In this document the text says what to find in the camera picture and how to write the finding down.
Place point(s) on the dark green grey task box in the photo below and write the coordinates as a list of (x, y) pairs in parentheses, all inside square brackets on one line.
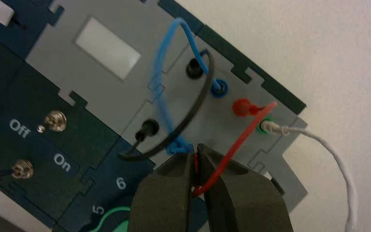
[(108, 96)]

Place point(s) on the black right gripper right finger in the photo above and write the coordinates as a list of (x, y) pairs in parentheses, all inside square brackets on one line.
[(243, 201)]

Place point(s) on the metal toggle switch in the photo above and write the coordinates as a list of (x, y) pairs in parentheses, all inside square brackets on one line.
[(56, 120), (23, 169)]

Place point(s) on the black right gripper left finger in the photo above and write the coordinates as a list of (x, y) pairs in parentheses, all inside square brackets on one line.
[(166, 198)]

